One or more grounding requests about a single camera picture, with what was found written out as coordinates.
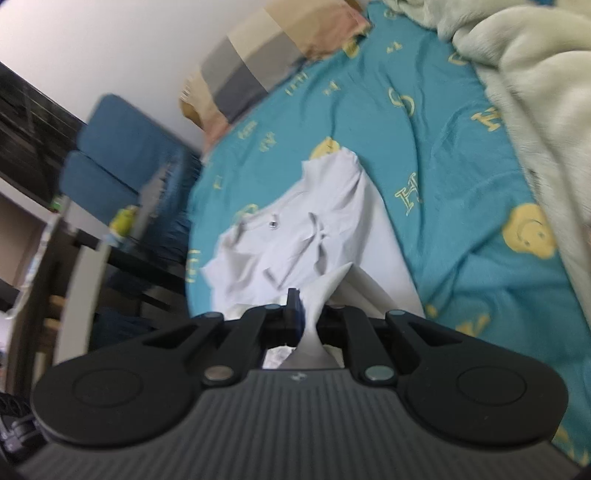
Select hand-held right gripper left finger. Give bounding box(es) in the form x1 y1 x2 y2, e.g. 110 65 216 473
143 288 305 387

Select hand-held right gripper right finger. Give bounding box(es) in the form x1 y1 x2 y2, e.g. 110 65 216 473
318 305 462 387

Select light grey pants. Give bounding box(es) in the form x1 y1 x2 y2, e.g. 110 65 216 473
201 147 426 370

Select teal printed bed sheet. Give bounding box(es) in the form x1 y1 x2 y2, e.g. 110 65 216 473
185 0 591 462

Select yellow-green plush toy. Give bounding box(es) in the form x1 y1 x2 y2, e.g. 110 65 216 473
108 205 140 237

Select dark and white table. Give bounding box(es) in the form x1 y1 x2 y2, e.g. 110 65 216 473
7 203 188 393

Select blue covered chair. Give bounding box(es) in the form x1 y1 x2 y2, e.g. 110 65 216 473
59 150 142 223
78 92 205 259

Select checked pillow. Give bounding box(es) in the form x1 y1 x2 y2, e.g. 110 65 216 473
179 0 372 146

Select green printed fleece blanket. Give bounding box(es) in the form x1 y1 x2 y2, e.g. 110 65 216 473
383 0 591 308

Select dark framed window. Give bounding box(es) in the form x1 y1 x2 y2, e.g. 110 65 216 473
0 62 89 210

